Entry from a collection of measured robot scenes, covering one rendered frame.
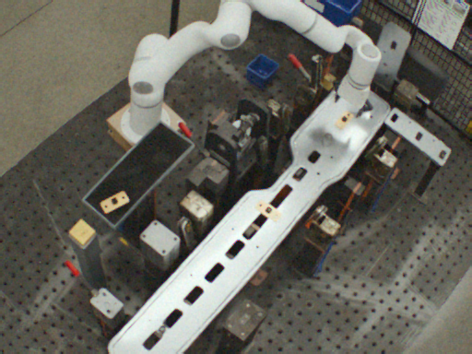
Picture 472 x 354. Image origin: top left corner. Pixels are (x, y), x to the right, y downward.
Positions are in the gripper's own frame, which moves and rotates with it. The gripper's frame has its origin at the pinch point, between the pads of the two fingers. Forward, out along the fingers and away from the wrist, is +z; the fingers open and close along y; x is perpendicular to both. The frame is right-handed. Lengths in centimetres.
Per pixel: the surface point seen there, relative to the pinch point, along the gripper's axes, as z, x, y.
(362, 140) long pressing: 8.1, -2.6, 10.2
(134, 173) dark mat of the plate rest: -7, -70, -34
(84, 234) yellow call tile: -7, -96, -32
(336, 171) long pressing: 8.2, -19.6, 9.4
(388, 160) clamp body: 3.4, -6.4, 22.5
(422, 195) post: 36, 15, 41
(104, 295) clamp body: 4, -104, -19
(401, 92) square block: 2.1, 23.8, 12.2
